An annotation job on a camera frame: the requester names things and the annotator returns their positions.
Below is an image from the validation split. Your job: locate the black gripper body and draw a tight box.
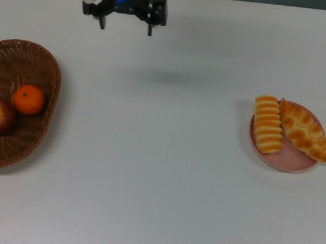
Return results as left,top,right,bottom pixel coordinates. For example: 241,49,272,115
100,0,151,18

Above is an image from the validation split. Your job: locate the orange mandarin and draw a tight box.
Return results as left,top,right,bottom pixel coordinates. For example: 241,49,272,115
11,82,47,117

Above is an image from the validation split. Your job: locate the striped bread roll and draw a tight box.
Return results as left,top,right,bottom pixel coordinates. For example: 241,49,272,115
249,93,289,157

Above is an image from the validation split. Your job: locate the braided croissant bread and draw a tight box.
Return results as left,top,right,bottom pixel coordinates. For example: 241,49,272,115
273,98,326,163

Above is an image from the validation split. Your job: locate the brown woven basket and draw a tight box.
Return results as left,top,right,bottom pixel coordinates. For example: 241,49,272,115
0,37,66,177

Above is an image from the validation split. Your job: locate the pink plate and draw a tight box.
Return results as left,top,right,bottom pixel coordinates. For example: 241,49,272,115
245,97,326,177

